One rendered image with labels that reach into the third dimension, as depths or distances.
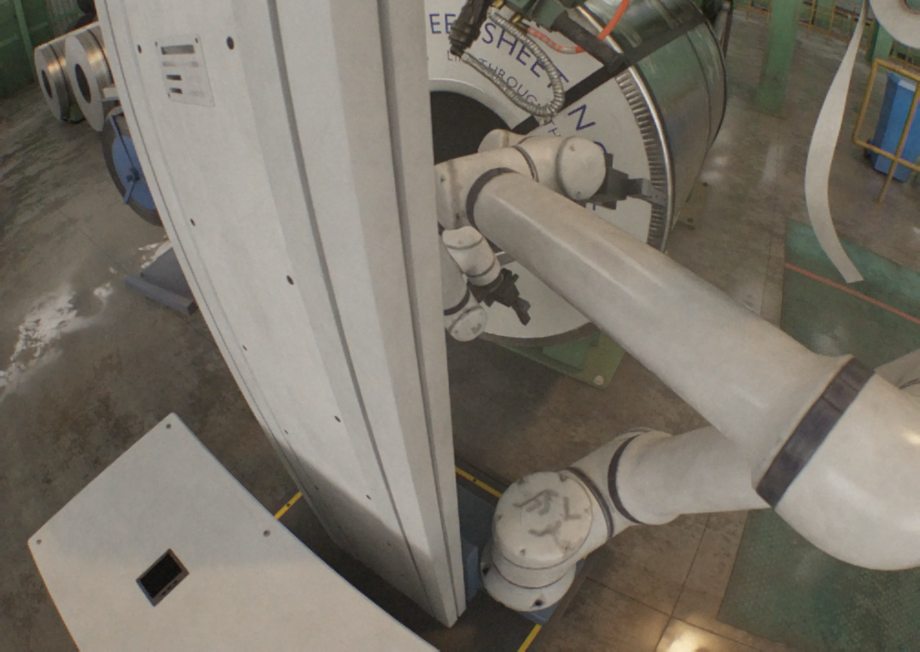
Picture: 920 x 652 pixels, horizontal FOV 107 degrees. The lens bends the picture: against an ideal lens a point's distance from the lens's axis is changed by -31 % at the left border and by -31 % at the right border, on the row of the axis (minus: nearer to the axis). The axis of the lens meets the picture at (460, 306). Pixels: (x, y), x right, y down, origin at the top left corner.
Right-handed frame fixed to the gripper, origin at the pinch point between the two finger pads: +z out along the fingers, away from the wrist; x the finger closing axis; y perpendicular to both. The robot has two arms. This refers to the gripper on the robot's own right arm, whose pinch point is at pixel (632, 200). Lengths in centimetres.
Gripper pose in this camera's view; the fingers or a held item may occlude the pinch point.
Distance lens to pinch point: 98.5
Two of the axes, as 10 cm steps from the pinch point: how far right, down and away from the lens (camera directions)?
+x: -4.7, -1.1, 8.8
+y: 1.4, -9.9, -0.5
